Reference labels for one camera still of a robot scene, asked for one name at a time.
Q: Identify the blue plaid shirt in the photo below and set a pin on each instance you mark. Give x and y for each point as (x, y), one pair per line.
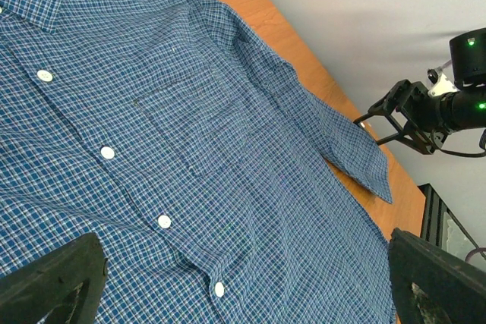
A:
(173, 132)

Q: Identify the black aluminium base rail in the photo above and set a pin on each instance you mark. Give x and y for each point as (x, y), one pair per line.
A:
(441, 228)

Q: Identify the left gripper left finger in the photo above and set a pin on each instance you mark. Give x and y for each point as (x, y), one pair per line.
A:
(64, 286)

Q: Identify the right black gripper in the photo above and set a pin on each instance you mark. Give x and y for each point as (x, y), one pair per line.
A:
(425, 130)

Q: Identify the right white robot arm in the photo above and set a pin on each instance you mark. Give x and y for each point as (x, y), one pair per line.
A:
(465, 109)

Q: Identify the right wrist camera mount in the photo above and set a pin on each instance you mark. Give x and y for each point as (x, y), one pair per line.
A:
(440, 83)

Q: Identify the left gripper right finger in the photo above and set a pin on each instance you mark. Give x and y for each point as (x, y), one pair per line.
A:
(430, 285)

